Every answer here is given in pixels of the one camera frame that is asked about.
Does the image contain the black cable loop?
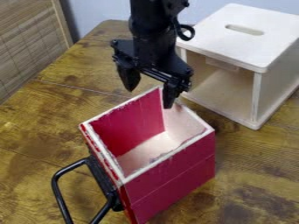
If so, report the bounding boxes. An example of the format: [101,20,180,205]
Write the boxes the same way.
[170,14,196,42]

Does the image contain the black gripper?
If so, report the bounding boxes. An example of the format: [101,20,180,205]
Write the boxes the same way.
[110,24,193,109]

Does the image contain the light wooden cabinet frame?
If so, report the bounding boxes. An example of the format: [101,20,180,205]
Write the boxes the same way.
[176,3,299,130]

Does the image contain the black metal drawer handle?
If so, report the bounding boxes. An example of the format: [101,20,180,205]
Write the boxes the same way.
[50,156,124,224]

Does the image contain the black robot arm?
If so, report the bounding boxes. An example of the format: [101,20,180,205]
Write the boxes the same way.
[110,0,194,109]

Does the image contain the red wooden drawer box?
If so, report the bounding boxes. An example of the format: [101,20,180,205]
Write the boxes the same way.
[78,87,214,224]

